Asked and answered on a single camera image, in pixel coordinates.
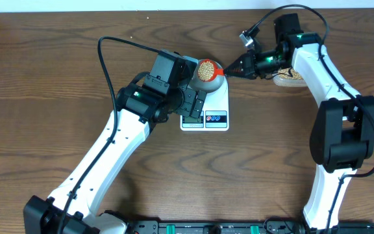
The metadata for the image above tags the red measuring scoop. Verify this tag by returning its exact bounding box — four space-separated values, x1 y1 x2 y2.
197 59 224 82

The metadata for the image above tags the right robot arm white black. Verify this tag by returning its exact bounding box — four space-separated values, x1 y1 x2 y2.
224 14 374 233

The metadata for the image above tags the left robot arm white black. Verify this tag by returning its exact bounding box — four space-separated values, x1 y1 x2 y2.
23 50 206 234

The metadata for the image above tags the grey bowl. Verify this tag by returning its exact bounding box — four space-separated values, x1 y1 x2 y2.
189 59 225 93

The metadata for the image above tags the white digital kitchen scale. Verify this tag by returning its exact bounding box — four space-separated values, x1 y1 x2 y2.
180 77 230 131

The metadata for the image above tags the clear container of soybeans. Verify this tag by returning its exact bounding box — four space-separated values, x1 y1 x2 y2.
273 68 306 88

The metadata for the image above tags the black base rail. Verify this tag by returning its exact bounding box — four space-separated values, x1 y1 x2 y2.
121 220 374 234

